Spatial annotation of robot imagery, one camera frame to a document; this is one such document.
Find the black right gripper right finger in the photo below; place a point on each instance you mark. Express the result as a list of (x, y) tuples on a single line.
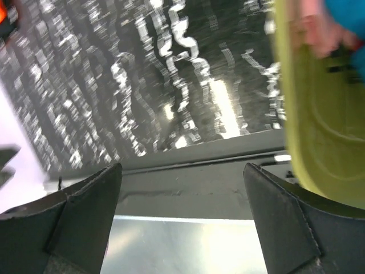
[(300, 231)]

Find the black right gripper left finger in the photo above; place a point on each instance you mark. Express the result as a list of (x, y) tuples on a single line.
[(64, 232)]

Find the blue t shirt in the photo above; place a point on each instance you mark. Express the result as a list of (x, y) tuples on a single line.
[(350, 15)]

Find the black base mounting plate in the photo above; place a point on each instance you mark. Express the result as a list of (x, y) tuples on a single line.
[(211, 189)]

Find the olive green plastic bin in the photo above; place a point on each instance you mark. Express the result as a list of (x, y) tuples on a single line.
[(324, 105)]

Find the pink t shirt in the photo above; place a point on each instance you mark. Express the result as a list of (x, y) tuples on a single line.
[(321, 32)]

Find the folded orange t shirt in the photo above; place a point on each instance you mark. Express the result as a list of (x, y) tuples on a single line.
[(8, 11)]

